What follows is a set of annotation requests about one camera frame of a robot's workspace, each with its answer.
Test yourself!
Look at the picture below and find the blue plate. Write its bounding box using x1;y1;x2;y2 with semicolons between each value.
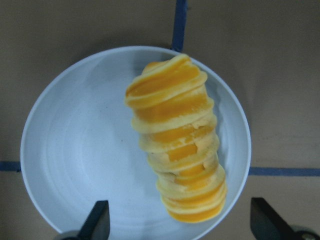
20;46;251;240

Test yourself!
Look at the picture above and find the yellow orange bread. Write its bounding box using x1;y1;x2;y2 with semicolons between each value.
124;54;228;223

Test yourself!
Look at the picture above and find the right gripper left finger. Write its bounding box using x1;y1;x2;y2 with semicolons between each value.
77;200;110;240

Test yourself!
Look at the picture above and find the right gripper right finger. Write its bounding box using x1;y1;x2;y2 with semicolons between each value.
250;197;300;240

